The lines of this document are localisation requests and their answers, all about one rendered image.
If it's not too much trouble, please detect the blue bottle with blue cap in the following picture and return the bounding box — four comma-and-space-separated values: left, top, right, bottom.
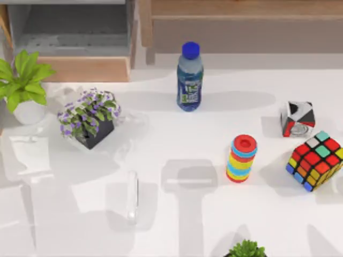
176, 41, 204, 112

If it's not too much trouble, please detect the stack of coloured rings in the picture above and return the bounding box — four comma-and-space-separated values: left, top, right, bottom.
226, 134, 258, 184

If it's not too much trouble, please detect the purple flower plant black pot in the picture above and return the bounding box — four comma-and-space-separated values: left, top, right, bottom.
57, 87, 122, 150

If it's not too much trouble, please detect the pale wooden drawer front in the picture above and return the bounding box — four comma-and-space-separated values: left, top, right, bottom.
34, 55, 132, 83

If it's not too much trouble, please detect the black white red cube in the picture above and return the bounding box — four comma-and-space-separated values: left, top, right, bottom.
280, 101, 316, 139

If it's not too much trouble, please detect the wooden open shelf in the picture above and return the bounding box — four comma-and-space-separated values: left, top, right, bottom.
138, 0, 343, 65

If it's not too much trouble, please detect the grey pierced drawer inside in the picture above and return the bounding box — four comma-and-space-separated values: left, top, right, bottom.
7, 0, 135, 57

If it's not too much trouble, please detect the small green plant dark pot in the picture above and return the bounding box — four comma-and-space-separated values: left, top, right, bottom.
222, 239, 267, 257

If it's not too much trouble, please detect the multicoloured puzzle cube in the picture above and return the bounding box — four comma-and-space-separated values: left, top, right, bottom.
285, 131, 343, 192

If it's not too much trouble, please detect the green plant in white pot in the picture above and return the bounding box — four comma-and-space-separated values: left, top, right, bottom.
0, 49, 57, 126

